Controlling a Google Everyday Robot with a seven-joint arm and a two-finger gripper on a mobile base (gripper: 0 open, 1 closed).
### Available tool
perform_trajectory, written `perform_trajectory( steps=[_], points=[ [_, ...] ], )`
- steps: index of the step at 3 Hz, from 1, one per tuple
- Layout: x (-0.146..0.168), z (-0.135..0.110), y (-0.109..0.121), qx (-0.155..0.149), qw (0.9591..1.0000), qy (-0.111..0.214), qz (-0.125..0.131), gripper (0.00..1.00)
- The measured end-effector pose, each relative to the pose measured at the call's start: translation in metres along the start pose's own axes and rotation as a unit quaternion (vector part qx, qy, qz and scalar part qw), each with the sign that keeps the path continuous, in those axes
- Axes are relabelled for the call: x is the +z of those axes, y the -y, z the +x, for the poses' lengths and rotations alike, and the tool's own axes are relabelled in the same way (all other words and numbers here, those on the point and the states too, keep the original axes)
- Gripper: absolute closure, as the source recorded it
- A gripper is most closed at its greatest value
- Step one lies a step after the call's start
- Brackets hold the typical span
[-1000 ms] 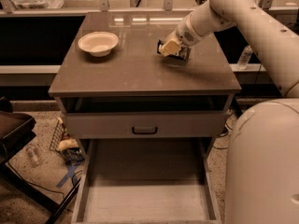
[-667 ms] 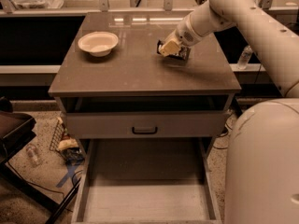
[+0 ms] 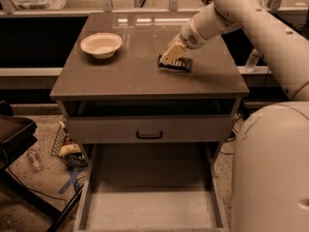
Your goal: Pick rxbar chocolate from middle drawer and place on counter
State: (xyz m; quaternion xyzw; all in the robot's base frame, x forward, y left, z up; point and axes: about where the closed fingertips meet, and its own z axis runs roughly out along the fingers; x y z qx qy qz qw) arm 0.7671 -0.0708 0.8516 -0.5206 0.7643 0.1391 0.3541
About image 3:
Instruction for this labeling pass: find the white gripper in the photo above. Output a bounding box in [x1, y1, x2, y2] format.
[159, 16, 207, 65]

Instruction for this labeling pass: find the closed grey upper drawer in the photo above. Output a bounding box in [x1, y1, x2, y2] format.
[65, 116, 236, 144]

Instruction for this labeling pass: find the black cable on floor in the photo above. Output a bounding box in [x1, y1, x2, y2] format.
[219, 126, 239, 157]

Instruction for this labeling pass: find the clear bottle on floor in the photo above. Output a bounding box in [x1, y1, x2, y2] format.
[27, 149, 43, 173]

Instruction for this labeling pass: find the black rxbar chocolate bar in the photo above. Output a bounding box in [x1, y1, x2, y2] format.
[157, 54, 193, 73]

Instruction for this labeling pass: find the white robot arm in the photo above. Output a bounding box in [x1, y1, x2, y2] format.
[161, 0, 309, 232]

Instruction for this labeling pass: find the grey drawer cabinet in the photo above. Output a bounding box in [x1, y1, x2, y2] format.
[49, 11, 250, 232]

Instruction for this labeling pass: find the black chair at left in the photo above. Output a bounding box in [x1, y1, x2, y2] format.
[0, 101, 61, 220]

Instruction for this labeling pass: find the black drawer handle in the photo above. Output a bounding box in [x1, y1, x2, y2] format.
[136, 131, 163, 140]

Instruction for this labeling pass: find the wire basket with snacks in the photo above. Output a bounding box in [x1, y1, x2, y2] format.
[51, 121, 87, 167]

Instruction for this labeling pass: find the clear water bottle on ledge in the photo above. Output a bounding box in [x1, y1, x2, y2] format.
[245, 48, 260, 73]

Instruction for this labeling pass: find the open grey middle drawer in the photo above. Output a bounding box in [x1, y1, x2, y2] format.
[74, 143, 230, 232]

